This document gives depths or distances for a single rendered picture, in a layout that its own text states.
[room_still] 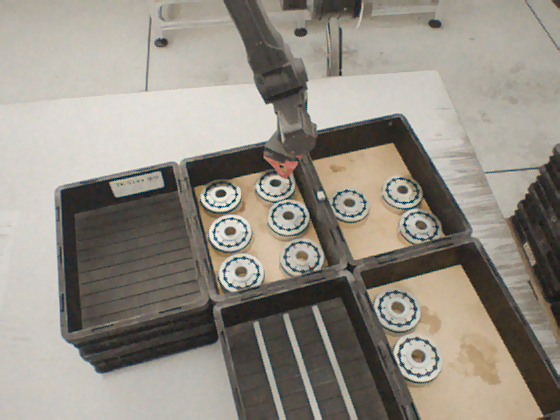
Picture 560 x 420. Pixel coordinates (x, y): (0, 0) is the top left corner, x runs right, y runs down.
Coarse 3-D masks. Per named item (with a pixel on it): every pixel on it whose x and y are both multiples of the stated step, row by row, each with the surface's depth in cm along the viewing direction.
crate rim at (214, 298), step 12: (252, 144) 128; (264, 144) 128; (204, 156) 127; (216, 156) 126; (180, 168) 124; (312, 180) 122; (312, 192) 120; (192, 204) 118; (192, 216) 116; (324, 216) 116; (336, 240) 112; (204, 252) 110; (336, 252) 111; (204, 264) 109; (336, 264) 109; (300, 276) 107; (312, 276) 107; (252, 288) 106; (264, 288) 105; (216, 300) 104
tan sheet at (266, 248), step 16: (256, 176) 135; (240, 208) 129; (256, 208) 129; (208, 224) 127; (256, 224) 127; (256, 240) 124; (272, 240) 124; (256, 256) 121; (272, 256) 121; (272, 272) 119
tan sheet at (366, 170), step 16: (320, 160) 138; (336, 160) 138; (352, 160) 138; (368, 160) 138; (384, 160) 138; (400, 160) 138; (320, 176) 135; (336, 176) 135; (352, 176) 135; (368, 176) 135; (384, 176) 135; (368, 192) 132; (384, 208) 129; (368, 224) 127; (384, 224) 127; (352, 240) 124; (368, 240) 124; (384, 240) 124; (352, 256) 121
